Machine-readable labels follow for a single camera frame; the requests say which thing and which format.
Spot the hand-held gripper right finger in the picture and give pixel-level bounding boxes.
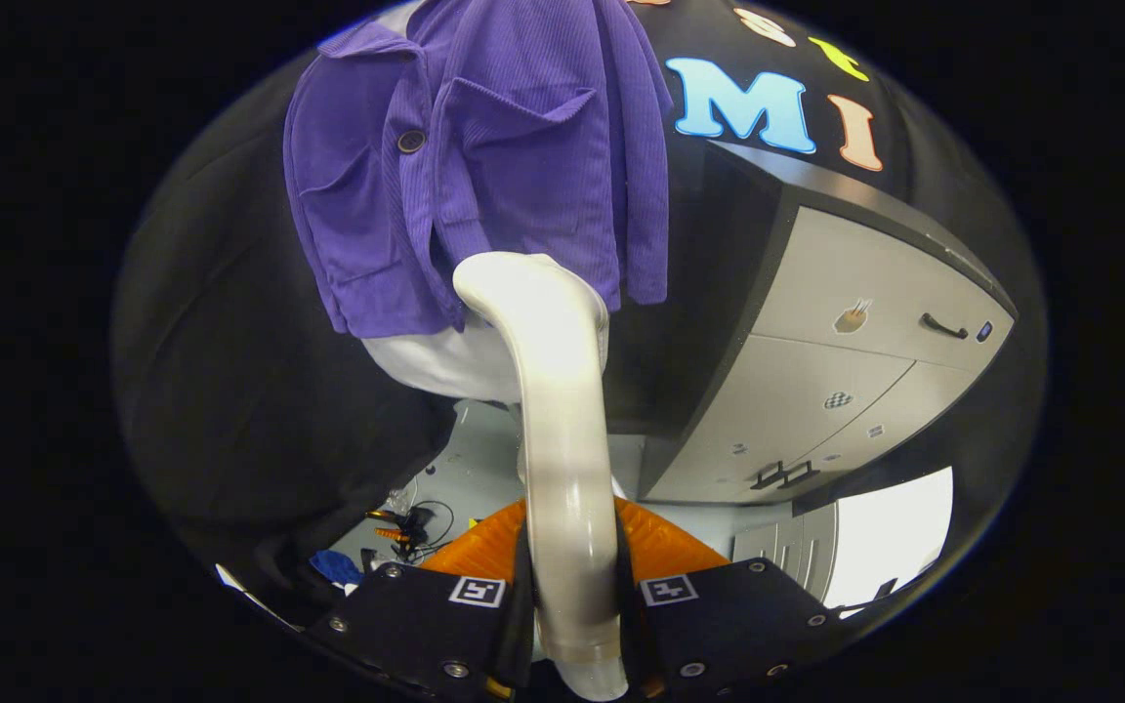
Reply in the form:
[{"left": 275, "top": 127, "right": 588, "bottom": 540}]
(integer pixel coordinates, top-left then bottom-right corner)
[{"left": 611, "top": 496, "right": 858, "bottom": 703}]

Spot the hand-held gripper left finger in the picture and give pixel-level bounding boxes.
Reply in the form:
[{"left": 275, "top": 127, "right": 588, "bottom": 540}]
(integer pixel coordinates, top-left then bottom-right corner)
[{"left": 304, "top": 498, "right": 537, "bottom": 703}]

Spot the white garment steamer head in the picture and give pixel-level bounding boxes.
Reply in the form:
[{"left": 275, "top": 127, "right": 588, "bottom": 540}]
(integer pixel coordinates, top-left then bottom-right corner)
[{"left": 452, "top": 251, "right": 625, "bottom": 667}]

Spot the purple corduroy jacket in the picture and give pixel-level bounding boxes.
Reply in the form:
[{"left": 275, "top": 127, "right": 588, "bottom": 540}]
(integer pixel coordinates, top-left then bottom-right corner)
[{"left": 283, "top": 0, "right": 674, "bottom": 339}]

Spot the blue cloth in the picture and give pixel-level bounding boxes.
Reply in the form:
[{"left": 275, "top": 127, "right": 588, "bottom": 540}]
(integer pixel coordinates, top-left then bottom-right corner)
[{"left": 308, "top": 549, "right": 366, "bottom": 591}]

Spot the orange tool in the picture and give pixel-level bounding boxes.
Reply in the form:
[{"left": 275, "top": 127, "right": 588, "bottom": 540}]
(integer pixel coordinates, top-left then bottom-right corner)
[{"left": 367, "top": 507, "right": 419, "bottom": 545}]

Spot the grey cabinet with dark top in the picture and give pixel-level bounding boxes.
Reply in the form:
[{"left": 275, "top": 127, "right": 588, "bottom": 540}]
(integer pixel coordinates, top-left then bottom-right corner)
[{"left": 635, "top": 141, "right": 1019, "bottom": 506}]

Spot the white mannequin torso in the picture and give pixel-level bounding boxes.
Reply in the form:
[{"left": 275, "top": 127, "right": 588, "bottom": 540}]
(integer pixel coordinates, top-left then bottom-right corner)
[{"left": 361, "top": 310, "right": 614, "bottom": 404}]

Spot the black floor cable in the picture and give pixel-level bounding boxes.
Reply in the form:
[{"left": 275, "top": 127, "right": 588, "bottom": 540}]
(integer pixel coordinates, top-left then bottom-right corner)
[{"left": 404, "top": 499, "right": 457, "bottom": 562}]

